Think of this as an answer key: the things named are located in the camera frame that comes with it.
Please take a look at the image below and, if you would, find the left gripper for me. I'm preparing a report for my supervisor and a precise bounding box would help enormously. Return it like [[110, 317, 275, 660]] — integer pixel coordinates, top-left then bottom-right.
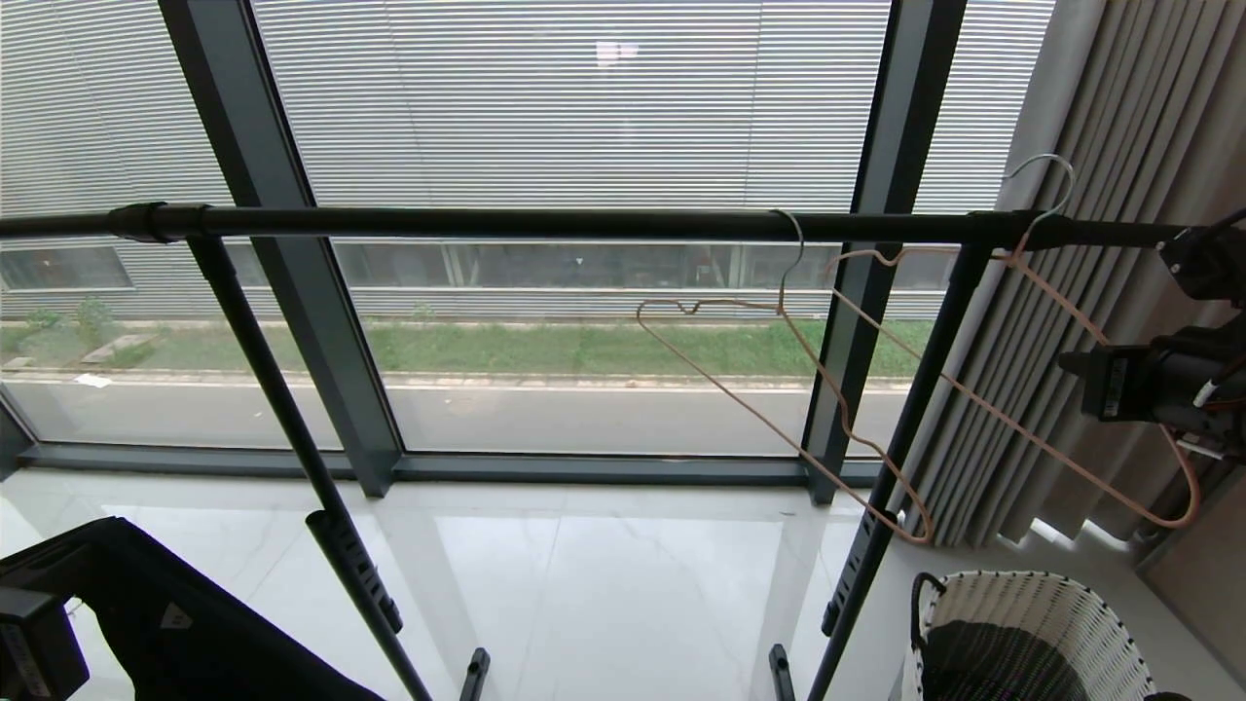
[[0, 584, 92, 701]]

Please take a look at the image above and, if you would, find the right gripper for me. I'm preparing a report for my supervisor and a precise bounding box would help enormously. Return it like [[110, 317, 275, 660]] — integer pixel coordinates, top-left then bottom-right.
[[1081, 326, 1246, 431]]

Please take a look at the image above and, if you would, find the black garment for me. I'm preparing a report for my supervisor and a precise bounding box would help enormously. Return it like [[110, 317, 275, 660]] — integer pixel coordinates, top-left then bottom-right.
[[0, 515, 387, 701]]

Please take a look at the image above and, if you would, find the pink clothes hanger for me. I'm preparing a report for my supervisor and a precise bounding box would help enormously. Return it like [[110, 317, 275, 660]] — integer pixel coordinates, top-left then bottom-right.
[[825, 153, 1202, 533], [637, 208, 935, 547]]

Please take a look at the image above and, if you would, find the white laundry basket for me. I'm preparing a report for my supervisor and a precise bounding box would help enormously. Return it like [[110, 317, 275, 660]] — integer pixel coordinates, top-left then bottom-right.
[[899, 570, 1161, 701]]

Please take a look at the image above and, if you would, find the black clothes rack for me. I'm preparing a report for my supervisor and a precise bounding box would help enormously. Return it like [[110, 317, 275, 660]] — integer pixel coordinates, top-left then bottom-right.
[[0, 200, 1193, 701]]

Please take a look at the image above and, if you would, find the beige curtain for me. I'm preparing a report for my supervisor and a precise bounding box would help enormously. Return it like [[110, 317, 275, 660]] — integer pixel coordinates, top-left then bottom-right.
[[898, 0, 1246, 548]]

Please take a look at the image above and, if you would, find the window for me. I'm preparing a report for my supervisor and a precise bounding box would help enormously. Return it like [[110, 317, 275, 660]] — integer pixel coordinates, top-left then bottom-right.
[[0, 0, 1059, 507]]

